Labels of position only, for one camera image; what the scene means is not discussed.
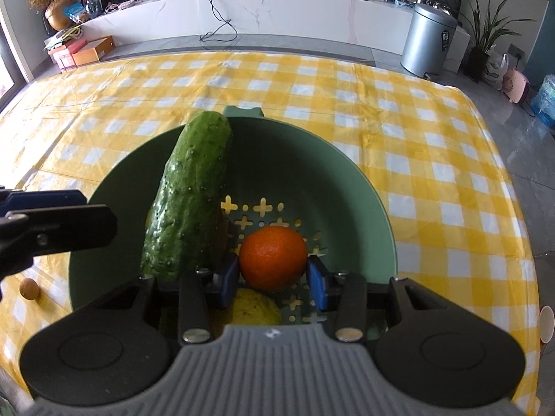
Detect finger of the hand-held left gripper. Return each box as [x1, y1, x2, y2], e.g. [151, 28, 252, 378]
[0, 189, 87, 218]
[0, 203, 119, 279]

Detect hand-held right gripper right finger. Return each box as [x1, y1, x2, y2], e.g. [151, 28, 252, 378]
[306, 255, 468, 343]

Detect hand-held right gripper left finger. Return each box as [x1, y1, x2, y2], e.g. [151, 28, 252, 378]
[78, 253, 240, 346]

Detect yellow green pear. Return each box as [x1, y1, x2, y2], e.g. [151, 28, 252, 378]
[225, 288, 282, 327]

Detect orange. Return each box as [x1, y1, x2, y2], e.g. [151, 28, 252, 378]
[239, 225, 308, 292]

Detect green colander bowl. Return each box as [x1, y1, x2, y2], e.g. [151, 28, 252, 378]
[68, 106, 398, 339]

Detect green cucumber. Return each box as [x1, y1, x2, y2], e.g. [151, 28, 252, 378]
[141, 112, 233, 281]

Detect pink boxes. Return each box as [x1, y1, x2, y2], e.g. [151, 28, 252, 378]
[48, 37, 87, 72]

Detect orange cardboard box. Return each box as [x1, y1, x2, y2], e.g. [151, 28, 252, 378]
[71, 36, 116, 68]

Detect yellow checkered tablecloth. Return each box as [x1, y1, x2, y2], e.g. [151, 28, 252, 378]
[0, 50, 544, 416]

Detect golden gourd ornament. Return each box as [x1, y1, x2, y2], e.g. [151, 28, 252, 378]
[45, 0, 77, 31]

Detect paper cup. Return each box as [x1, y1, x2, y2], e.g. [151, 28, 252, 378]
[540, 305, 555, 346]

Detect silver pedal trash can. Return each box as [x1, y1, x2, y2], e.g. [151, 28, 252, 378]
[400, 3, 459, 78]

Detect white marble television console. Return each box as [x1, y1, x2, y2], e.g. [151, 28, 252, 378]
[80, 0, 418, 58]

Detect white plastic bag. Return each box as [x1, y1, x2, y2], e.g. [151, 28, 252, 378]
[481, 50, 509, 92]

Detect white box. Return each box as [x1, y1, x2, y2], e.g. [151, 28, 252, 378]
[442, 26, 471, 74]

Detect pink pig-shaped heater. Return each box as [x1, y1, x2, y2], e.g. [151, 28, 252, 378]
[503, 66, 531, 105]

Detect blue water jug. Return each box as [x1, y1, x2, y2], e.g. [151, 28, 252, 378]
[531, 75, 555, 129]

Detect long-leaf potted plant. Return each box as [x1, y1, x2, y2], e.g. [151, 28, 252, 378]
[454, 0, 537, 84]

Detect black power cable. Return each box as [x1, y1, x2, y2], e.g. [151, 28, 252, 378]
[198, 0, 239, 43]

